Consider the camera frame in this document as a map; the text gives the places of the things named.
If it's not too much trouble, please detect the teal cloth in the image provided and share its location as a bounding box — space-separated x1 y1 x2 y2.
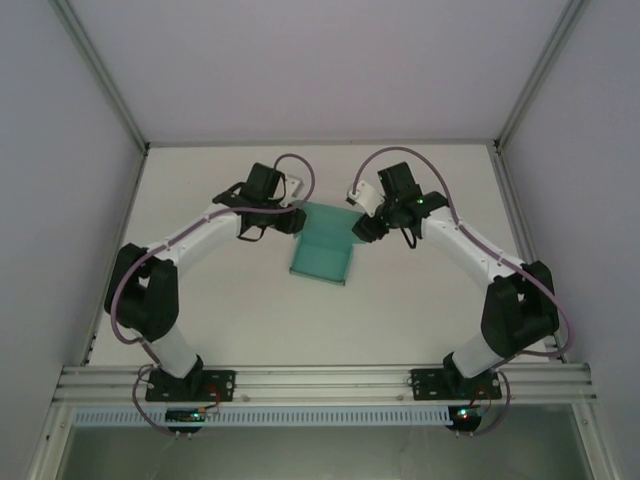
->
288 198 362 288

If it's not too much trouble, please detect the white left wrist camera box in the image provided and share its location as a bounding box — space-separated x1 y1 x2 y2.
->
279 172 306 208

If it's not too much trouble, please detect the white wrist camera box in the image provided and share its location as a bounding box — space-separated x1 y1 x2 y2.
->
279 172 306 208
344 180 386 219

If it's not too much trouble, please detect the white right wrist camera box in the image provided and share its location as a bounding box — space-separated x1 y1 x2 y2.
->
344 180 386 219

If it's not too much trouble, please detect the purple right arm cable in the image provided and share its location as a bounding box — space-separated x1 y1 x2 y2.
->
352 145 574 439

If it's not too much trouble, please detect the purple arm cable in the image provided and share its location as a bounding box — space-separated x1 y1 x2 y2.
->
110 152 316 439
352 145 574 439

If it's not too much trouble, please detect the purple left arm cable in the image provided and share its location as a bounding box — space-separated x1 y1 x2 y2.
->
110 152 316 439

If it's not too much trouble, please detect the aluminium side frame rail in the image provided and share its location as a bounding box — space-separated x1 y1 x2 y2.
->
491 145 570 365

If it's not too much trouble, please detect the aluminium corner frame post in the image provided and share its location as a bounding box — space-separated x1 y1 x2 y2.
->
51 0 152 152
493 0 594 152

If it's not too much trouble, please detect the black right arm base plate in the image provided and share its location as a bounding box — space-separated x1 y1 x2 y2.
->
409 366 503 402

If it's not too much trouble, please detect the aluminium front mounting rail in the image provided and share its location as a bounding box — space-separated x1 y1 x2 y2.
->
51 362 599 404

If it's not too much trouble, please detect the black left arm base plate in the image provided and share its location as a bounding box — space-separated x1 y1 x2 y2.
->
144 368 237 403

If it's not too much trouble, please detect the slotted grey cable duct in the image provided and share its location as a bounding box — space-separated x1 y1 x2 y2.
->
72 403 451 427

